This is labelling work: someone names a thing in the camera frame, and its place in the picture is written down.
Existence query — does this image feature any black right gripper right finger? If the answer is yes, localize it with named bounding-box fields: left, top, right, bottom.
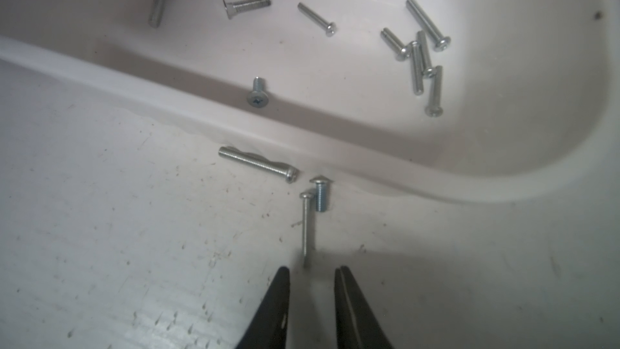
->
left=334, top=266, right=393, bottom=349

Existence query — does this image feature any silver short screw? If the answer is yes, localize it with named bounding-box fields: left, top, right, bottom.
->
left=246, top=77, right=269, bottom=108
left=310, top=175, right=331, bottom=213

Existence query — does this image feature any silver flat head screw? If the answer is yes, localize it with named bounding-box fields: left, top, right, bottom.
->
left=223, top=0, right=271, bottom=19

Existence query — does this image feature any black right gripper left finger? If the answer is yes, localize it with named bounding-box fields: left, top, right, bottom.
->
left=236, top=267, right=291, bottom=349

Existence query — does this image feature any silver long screw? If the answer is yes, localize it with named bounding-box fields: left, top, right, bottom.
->
left=417, top=30, right=435, bottom=79
left=380, top=27, right=412, bottom=61
left=300, top=190, right=316, bottom=268
left=297, top=3, right=337, bottom=37
left=218, top=146, right=299, bottom=184
left=425, top=66, right=443, bottom=117
left=410, top=41, right=424, bottom=95

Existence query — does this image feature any white plastic storage box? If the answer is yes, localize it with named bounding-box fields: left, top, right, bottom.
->
left=1, top=0, right=619, bottom=202

